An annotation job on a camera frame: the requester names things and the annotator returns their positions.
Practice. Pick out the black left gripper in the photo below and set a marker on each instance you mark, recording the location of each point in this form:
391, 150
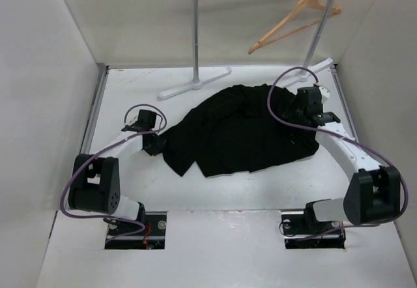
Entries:
158, 147

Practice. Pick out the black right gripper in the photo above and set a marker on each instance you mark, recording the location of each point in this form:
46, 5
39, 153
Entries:
290, 114

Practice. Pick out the black trousers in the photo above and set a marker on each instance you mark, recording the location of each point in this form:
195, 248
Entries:
234, 131

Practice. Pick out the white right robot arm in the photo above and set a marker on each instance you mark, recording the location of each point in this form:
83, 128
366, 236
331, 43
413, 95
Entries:
373, 194

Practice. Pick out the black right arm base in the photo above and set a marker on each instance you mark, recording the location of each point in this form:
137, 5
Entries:
302, 232

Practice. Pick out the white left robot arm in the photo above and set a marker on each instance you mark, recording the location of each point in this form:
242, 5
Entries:
95, 185

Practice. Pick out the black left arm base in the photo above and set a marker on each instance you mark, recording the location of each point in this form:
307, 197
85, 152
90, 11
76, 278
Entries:
128, 236

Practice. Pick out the white metal clothes rack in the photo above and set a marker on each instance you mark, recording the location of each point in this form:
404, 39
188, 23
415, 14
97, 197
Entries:
216, 35

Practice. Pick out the right aluminium table rail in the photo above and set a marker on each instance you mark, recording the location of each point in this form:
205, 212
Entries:
343, 101

